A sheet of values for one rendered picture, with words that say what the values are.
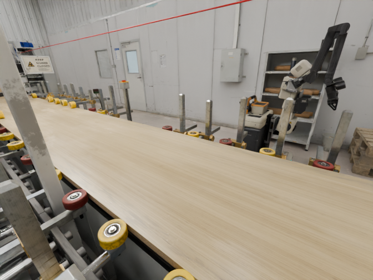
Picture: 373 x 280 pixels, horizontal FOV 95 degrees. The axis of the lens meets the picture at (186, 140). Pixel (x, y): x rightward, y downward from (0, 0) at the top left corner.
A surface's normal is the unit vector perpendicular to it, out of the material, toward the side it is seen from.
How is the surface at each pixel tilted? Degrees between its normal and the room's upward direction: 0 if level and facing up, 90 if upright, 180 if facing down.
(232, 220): 0
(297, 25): 90
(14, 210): 90
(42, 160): 90
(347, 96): 90
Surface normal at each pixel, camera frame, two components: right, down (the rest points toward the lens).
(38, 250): 0.80, 0.22
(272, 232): -0.02, -0.92
